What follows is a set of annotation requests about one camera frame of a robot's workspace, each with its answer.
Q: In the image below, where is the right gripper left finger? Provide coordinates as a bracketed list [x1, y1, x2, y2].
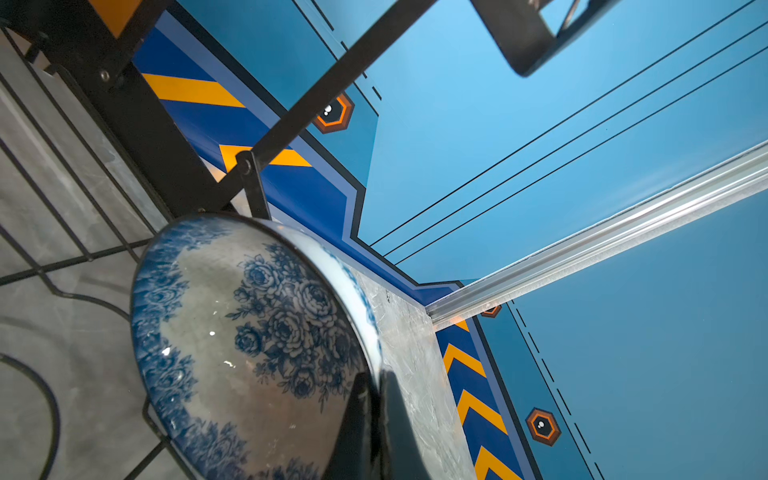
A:
[321, 373, 379, 480]

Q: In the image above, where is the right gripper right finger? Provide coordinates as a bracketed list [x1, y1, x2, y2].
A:
[379, 370, 431, 480]

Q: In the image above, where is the blue floral white bowl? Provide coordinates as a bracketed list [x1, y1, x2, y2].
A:
[131, 213, 383, 479]

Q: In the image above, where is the black wire dish rack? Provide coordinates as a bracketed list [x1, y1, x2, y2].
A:
[0, 0, 625, 480]

